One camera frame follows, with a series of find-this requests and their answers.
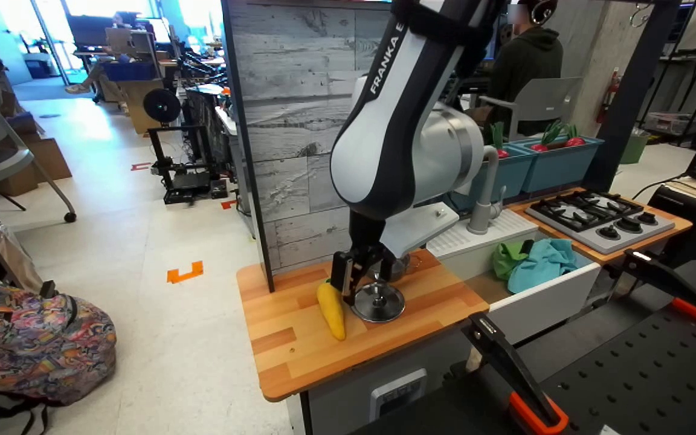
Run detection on black orange clamp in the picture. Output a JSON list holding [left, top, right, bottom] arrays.
[[462, 314, 571, 435], [623, 248, 696, 322]]

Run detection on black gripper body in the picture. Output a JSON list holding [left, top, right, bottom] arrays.
[[328, 245, 405, 290]]

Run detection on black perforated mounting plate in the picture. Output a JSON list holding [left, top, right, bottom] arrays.
[[350, 258, 696, 435]]

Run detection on teal cloth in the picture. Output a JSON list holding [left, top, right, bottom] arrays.
[[508, 236, 582, 294]]

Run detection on left teal planter box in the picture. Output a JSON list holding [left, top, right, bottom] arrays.
[[490, 145, 535, 201]]

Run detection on near black orange clamp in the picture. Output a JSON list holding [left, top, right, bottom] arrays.
[[462, 314, 571, 435]]

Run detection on far black orange clamp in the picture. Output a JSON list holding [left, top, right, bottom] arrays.
[[623, 248, 696, 322]]

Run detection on grey toy faucet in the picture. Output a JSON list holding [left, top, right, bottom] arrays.
[[466, 145, 499, 235]]

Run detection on right toy radish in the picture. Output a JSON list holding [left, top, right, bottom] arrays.
[[536, 120, 584, 153]]

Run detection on teal planter box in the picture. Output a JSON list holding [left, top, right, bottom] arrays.
[[490, 145, 535, 201], [521, 138, 600, 193]]

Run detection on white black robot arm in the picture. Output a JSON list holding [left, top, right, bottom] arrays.
[[328, 0, 504, 303]]

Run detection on colourful patterned backpack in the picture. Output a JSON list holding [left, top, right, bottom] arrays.
[[0, 283, 116, 407]]

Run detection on right teal planter box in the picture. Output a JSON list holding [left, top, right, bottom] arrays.
[[521, 138, 600, 193]]

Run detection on black 3d printer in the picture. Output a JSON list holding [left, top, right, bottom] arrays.
[[142, 88, 226, 206]]

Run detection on white toy sink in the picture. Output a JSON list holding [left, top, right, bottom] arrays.
[[428, 211, 600, 343]]

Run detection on toy gas stove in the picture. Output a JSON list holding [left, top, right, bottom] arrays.
[[527, 192, 673, 254]]

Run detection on green cloth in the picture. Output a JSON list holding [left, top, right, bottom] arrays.
[[490, 239, 535, 281]]

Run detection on left toy radish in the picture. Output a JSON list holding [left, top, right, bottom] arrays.
[[487, 120, 508, 160]]

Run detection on seated person in hoodie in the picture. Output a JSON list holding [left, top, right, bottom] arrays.
[[487, 0, 562, 101]]

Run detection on toy radish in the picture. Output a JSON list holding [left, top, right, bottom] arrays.
[[536, 120, 584, 153], [487, 120, 508, 160]]

